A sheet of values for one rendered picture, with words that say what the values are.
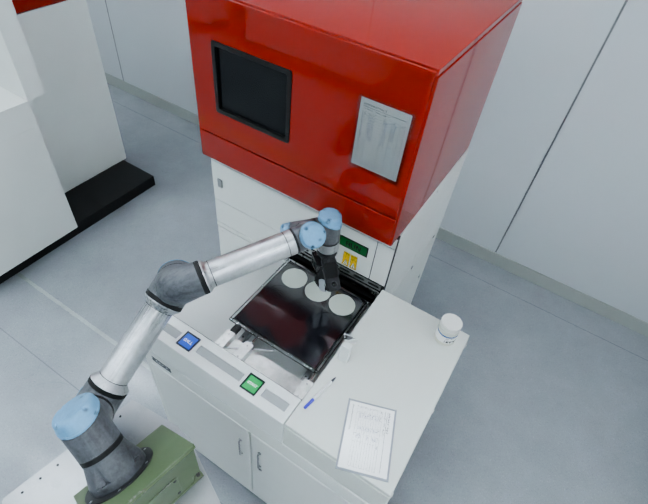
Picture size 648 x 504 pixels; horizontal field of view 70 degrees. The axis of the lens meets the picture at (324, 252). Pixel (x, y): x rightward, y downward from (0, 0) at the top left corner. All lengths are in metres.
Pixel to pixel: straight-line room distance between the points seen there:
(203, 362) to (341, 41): 1.01
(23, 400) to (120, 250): 1.05
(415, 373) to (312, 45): 1.02
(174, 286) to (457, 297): 2.19
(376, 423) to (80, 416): 0.79
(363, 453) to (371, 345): 0.36
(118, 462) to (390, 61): 1.21
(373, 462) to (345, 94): 1.01
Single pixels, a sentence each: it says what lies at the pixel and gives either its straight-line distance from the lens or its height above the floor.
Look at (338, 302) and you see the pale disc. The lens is 1.75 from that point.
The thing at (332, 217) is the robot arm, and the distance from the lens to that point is 1.43.
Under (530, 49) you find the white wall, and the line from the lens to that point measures 2.76.
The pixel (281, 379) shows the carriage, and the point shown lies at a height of 0.88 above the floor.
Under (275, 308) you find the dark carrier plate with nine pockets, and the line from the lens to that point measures 1.72.
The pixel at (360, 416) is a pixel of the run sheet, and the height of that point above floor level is 0.97.
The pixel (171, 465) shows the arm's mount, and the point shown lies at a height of 1.04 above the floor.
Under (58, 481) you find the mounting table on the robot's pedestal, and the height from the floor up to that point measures 0.82.
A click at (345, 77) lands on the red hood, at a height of 1.72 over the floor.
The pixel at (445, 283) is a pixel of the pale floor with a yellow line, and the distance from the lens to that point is 3.18.
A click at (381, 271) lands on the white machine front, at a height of 1.05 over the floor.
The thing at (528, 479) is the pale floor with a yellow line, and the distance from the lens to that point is 2.69.
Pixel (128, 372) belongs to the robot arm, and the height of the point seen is 1.04.
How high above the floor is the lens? 2.28
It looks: 46 degrees down
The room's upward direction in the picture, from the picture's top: 8 degrees clockwise
